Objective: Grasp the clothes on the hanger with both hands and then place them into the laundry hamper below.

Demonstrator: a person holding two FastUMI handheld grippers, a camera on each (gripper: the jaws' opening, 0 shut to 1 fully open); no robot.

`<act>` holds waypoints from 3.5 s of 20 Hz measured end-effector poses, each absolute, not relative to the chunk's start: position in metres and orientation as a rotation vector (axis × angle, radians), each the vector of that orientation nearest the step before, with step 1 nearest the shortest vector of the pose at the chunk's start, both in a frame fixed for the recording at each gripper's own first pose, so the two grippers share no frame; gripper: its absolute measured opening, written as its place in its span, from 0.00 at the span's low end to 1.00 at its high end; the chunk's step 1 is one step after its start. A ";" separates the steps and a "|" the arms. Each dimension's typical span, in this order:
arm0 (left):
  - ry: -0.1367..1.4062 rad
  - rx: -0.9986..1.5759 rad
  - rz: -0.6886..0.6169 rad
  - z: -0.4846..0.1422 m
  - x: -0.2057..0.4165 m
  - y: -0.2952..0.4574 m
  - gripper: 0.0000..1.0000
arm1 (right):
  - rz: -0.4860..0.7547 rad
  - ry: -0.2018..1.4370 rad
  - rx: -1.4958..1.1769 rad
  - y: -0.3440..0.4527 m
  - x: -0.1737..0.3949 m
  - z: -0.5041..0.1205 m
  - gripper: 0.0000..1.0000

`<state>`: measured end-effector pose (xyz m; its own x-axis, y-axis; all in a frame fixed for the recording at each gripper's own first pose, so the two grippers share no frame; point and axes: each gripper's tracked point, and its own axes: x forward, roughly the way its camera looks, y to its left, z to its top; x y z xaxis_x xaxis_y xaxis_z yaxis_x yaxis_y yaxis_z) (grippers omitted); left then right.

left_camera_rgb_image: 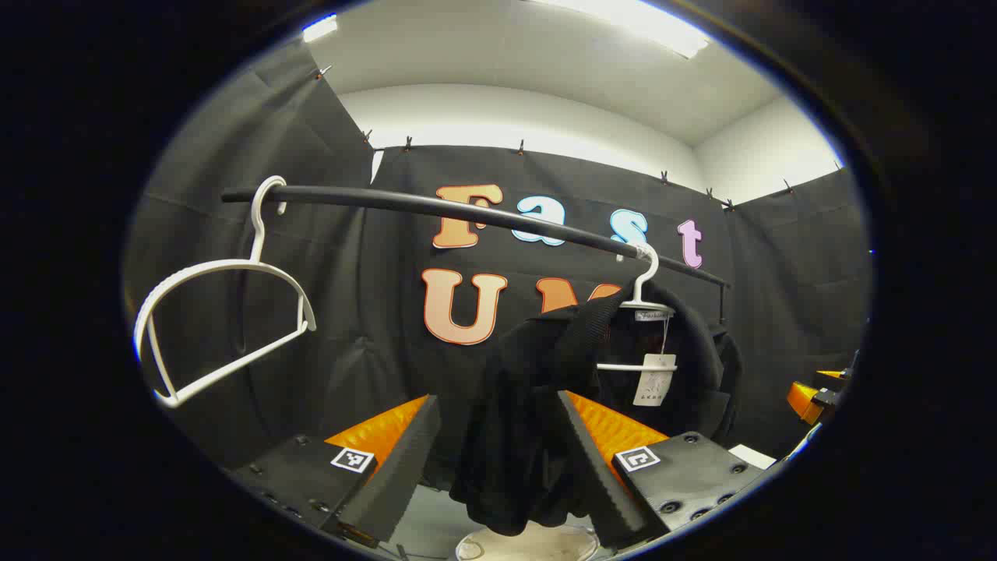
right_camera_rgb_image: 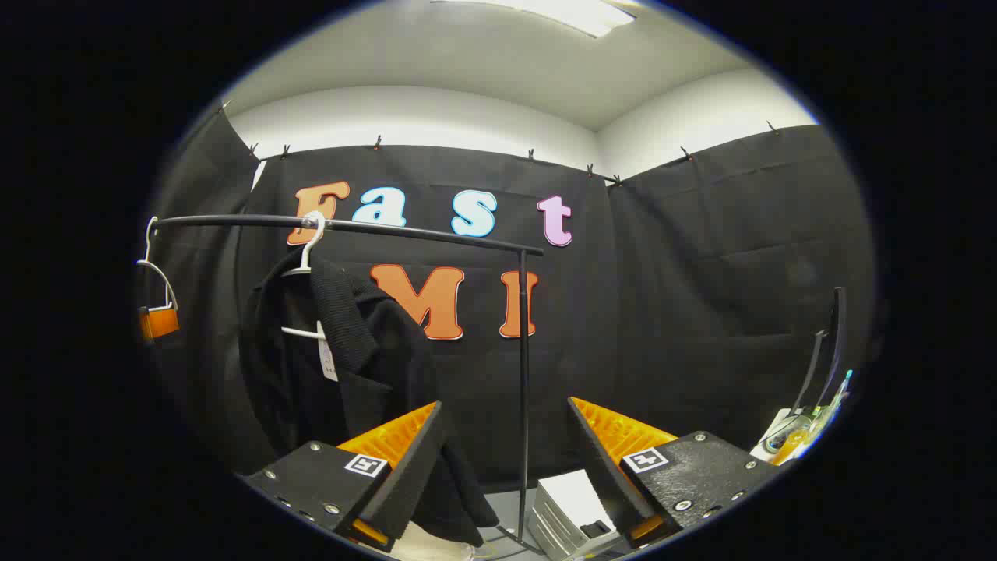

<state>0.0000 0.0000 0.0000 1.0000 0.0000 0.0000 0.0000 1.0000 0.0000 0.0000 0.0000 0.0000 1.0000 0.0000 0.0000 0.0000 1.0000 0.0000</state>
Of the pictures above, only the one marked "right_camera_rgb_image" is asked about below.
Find white paper hang tag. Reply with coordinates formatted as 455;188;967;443
317;321;340;383

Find black metal clothes rack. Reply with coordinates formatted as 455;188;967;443
150;213;546;556

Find black knit cardigan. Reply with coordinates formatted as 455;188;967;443
238;253;499;546

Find ceiling light panel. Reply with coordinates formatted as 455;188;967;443
432;0;636;38

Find white clothes hanger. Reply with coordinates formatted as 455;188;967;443
136;217;180;312
279;210;329;341

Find row of backdrop clips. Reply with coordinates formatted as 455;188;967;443
220;100;780;188

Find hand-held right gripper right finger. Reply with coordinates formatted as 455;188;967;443
567;396;784;550

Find white drawer cabinet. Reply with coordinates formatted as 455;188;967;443
528;467;624;560

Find black backdrop cloth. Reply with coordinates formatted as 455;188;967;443
144;109;877;499

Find white laundry hamper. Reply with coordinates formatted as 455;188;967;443
389;520;477;561

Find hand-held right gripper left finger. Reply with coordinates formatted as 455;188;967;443
241;401;449;554

